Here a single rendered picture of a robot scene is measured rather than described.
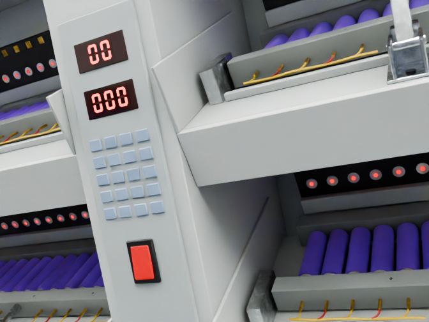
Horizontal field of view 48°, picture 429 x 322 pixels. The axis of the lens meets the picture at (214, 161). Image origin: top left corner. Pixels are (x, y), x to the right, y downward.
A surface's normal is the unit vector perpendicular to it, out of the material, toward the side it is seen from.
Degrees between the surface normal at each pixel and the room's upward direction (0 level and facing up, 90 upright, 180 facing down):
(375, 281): 20
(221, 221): 90
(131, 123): 90
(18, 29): 90
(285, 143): 110
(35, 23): 90
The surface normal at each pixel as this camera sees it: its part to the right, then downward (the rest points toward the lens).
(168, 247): -0.41, 0.13
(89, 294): -0.33, -0.88
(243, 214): 0.89, -0.15
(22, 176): -0.33, 0.46
